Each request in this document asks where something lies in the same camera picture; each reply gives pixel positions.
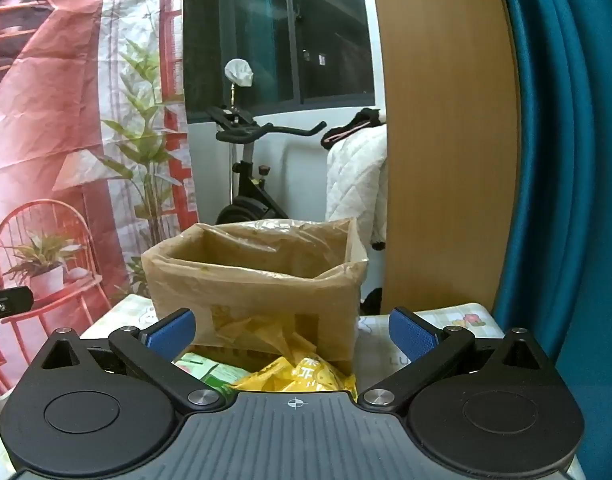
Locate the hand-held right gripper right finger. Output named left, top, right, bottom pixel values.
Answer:
left=363, top=307, right=561, bottom=416

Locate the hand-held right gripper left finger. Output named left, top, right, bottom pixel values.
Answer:
left=35, top=309, right=224, bottom=416

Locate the green snack packet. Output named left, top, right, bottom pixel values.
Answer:
left=173, top=352, right=251, bottom=401

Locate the brown cardboard box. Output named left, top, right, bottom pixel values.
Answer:
left=142, top=217, right=369, bottom=376

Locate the green checked tablecloth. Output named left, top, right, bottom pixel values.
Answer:
left=0, top=294, right=586, bottom=480

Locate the yellow snack packet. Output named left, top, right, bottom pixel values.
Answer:
left=231, top=349, right=359, bottom=402

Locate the white quilted jacket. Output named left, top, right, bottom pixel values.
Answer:
left=326, top=125, right=389, bottom=251

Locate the black exercise bike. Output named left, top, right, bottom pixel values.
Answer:
left=208, top=105, right=327, bottom=226

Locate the printed backdrop cloth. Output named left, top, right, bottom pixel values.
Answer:
left=0, top=0, right=199, bottom=401

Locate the wooden board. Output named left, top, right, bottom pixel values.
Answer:
left=368, top=0, right=521, bottom=316

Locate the black and pink garment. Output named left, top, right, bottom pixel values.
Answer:
left=320, top=107, right=387, bottom=150

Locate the teal curtain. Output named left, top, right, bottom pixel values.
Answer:
left=490, top=0, right=612, bottom=480

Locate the white plastic bag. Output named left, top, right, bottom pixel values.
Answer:
left=224, top=58, right=255, bottom=88

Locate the dark glass window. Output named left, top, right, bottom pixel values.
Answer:
left=183, top=0, right=377, bottom=123

